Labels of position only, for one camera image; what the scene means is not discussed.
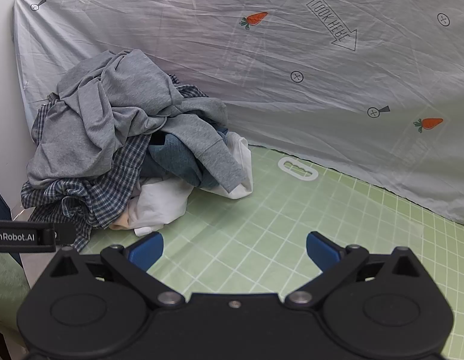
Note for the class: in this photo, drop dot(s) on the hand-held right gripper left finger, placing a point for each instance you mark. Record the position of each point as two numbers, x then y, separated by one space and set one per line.
145 250

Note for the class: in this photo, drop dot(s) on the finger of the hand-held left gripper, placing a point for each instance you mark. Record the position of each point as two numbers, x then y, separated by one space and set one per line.
66 233

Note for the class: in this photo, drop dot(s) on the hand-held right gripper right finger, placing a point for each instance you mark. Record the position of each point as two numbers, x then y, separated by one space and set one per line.
322 250

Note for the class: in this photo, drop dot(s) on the grey pants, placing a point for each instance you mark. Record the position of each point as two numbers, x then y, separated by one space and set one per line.
104 120

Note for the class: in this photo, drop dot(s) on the beige garment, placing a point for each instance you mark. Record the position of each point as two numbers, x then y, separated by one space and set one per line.
123 223

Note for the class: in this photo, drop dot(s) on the blue plaid shirt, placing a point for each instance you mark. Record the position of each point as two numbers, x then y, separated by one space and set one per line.
85 202

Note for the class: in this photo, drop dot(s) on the white garment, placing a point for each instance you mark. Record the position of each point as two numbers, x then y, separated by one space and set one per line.
160 202

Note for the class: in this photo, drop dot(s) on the green grid mat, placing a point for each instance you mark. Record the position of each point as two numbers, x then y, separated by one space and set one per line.
254 213

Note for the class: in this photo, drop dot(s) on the teal blue garment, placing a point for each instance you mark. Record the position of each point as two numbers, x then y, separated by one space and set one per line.
172 157

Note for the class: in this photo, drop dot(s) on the grey sweatshirt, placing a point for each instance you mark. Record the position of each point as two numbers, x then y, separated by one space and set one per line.
211 142

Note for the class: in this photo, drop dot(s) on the grey carrot print sheet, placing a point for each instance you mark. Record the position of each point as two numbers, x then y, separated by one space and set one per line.
254 82

